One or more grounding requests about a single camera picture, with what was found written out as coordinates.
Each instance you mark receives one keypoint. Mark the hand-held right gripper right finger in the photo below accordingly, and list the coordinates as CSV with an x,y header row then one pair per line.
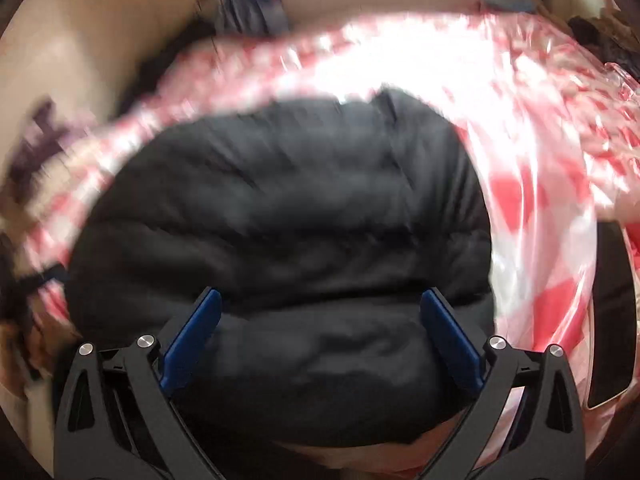
x,y
450,340

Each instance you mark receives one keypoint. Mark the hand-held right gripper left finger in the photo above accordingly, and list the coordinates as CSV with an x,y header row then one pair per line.
x,y
195,340

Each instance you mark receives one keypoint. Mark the black puffer jacket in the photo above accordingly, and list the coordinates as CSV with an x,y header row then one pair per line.
x,y
290,220

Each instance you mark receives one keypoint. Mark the red white checked blanket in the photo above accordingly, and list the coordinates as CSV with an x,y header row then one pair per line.
x,y
540,160

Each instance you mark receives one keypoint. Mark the purple patterned cloth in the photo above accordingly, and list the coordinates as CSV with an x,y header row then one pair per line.
x,y
40,140

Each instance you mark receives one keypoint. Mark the dark clutter pile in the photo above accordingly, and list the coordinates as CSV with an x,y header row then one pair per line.
x,y
600,40

